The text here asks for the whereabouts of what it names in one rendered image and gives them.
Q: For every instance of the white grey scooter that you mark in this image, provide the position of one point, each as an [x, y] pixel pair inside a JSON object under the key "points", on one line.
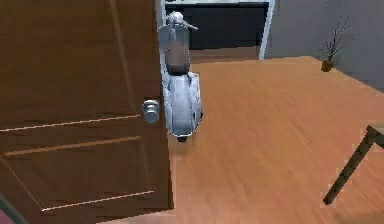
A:
{"points": [[181, 100]]}

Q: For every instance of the brown wooden room door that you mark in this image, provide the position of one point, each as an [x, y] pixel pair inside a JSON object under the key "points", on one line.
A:
{"points": [[73, 100]]}

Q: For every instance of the potted thin house plant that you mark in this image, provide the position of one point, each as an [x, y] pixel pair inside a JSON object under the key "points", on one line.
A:
{"points": [[333, 50]]}

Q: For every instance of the silver round door knob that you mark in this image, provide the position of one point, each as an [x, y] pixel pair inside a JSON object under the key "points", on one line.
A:
{"points": [[151, 110]]}

